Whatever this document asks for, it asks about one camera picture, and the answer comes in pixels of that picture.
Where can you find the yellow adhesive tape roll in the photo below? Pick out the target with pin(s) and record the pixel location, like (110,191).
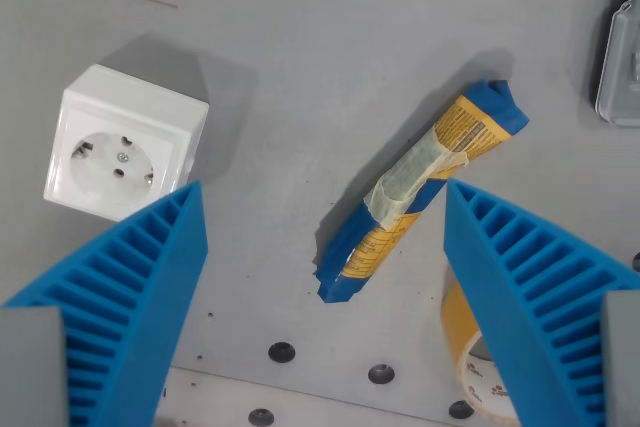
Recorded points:
(457,337)

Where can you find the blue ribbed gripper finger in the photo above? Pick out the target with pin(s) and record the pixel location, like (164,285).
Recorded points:
(490,267)
(150,267)

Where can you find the white wall power socket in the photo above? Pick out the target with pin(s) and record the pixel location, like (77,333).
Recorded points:
(125,117)

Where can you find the blue yellow taped bag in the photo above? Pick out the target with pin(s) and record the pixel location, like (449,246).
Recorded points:
(350,242)

